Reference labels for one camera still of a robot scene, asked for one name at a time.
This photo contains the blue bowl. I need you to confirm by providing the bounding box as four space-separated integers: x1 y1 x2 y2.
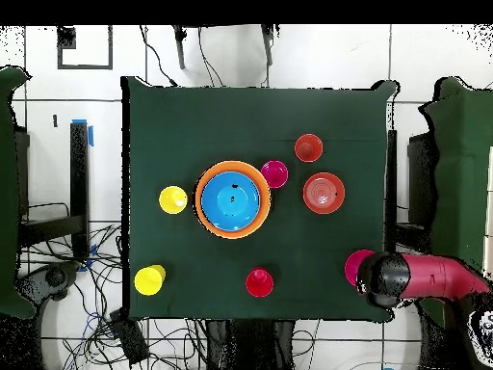
200 171 262 233

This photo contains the large yellow-orange bowl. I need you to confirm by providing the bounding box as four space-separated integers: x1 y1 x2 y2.
194 160 272 241

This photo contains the pink bowl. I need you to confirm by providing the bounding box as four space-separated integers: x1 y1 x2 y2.
343 249 376 287

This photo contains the pink cup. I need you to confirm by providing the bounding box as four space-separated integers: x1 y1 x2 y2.
260 160 290 190

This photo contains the amber yellow cup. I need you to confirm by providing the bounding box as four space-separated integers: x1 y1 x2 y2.
158 185 190 216

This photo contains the small orange bowl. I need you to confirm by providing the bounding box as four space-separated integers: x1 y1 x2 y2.
302 172 347 216

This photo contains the red cup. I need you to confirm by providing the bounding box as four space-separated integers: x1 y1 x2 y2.
245 266 275 299

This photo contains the orange cup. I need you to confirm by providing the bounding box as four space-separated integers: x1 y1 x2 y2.
294 133 324 164

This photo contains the dark green table cloth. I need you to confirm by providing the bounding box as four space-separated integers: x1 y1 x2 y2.
120 75 400 323

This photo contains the bright yellow cup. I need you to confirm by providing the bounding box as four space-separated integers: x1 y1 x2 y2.
133 264 168 297

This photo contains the grey metal leg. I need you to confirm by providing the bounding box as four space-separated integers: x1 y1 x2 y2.
261 24 276 67
171 24 188 71

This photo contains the blue tape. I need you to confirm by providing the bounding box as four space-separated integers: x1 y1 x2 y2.
70 119 95 148

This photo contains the black metal stand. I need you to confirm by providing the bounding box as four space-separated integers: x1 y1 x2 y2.
16 120 91 263

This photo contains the black cabinet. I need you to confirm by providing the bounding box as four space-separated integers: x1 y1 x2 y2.
13 129 31 217
406 131 438 228

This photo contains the black power adapter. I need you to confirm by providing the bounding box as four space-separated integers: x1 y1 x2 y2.
109 309 151 366

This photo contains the grey office chair base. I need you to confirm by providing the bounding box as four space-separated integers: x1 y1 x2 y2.
16 261 81 303

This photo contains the green cloth side table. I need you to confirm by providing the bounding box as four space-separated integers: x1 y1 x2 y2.
0 65 37 321
418 76 493 329

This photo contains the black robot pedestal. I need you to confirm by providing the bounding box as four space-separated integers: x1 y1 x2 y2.
205 318 298 370

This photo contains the black cable with plug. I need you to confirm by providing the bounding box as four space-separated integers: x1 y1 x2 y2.
139 25 179 89

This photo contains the black metal post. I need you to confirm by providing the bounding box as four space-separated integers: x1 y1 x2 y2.
385 128 399 253

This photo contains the tangle of cables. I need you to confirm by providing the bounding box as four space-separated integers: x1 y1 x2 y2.
22 225 211 370

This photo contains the thin black cable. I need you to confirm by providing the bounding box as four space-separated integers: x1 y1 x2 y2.
196 25 225 89

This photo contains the blue cable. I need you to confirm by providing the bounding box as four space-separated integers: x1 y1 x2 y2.
81 310 117 337

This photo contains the grey square floor frame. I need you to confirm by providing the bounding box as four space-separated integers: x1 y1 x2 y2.
56 25 114 71

